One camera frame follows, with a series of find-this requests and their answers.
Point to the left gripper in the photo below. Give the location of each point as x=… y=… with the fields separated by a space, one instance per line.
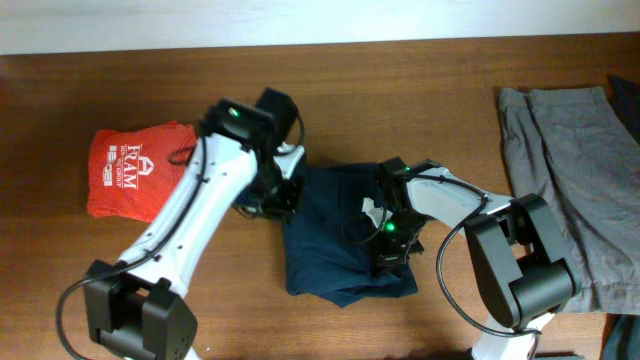
x=284 y=207

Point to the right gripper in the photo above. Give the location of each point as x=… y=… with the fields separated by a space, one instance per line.
x=385 y=256

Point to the navy blue shorts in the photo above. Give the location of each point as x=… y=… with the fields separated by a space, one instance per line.
x=322 y=257

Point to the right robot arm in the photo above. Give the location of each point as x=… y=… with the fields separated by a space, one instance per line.
x=523 y=269

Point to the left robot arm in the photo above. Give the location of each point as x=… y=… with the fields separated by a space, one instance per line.
x=136 y=307

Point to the folded red printed t-shirt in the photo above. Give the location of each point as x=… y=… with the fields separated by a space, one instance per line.
x=132 y=174

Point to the grey shorts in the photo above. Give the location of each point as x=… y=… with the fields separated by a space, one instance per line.
x=569 y=147

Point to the dark garment at right edge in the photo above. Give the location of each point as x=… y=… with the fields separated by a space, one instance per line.
x=625 y=102

